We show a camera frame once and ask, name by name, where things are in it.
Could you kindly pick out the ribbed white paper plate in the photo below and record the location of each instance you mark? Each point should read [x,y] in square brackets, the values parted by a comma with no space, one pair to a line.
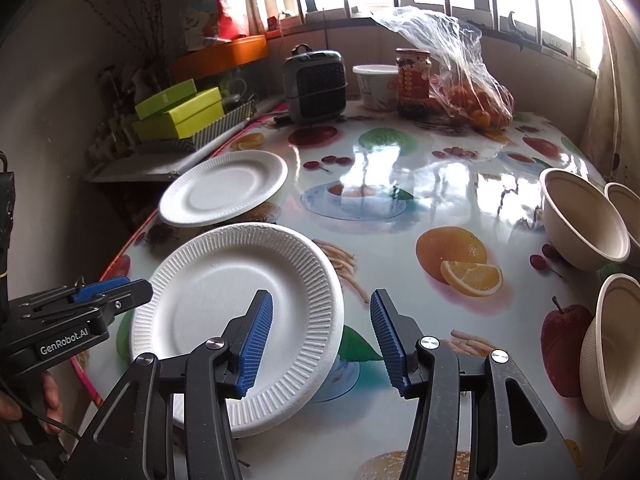
[210,320]

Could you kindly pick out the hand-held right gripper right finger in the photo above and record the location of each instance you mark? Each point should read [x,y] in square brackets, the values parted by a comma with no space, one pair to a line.
[388,347]

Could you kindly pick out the red bag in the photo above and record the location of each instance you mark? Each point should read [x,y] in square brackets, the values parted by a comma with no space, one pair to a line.
[230,0]

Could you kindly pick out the lime green box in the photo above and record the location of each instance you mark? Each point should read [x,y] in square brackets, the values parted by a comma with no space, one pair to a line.
[185,117]
[165,97]

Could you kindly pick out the person's left hand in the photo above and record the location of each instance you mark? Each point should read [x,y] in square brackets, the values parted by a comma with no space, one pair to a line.
[51,400]

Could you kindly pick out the white plastic tub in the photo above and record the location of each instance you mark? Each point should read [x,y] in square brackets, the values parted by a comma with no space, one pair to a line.
[375,85]

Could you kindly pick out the striped silver box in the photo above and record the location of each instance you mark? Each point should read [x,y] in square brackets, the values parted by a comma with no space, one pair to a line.
[220,127]

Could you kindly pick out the orange plastic basin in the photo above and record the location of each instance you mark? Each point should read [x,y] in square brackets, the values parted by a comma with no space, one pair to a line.
[220,55]

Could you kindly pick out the dried branches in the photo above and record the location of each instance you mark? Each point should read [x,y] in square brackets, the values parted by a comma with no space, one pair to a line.
[130,15]

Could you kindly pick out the beige paper bowl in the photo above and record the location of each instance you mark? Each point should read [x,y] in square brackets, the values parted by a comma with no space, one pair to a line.
[612,360]
[582,220]
[627,210]

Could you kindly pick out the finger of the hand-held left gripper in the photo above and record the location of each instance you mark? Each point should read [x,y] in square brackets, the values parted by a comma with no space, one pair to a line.
[102,290]
[131,297]

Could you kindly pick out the glass jar with red lid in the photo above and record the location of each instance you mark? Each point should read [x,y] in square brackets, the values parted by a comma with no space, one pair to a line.
[413,85]

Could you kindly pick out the plastic bag of oranges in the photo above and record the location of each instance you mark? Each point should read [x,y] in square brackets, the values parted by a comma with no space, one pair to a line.
[470,85]

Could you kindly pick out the smooth white paper plate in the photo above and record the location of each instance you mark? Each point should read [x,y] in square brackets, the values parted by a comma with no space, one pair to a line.
[220,190]

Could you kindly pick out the heart print curtain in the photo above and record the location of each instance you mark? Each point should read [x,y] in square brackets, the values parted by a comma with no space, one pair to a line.
[612,85]

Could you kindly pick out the fruit print tablecloth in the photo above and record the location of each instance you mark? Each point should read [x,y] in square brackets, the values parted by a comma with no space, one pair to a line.
[400,200]

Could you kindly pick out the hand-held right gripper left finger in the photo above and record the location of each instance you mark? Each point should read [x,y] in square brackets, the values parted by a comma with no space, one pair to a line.
[256,347]

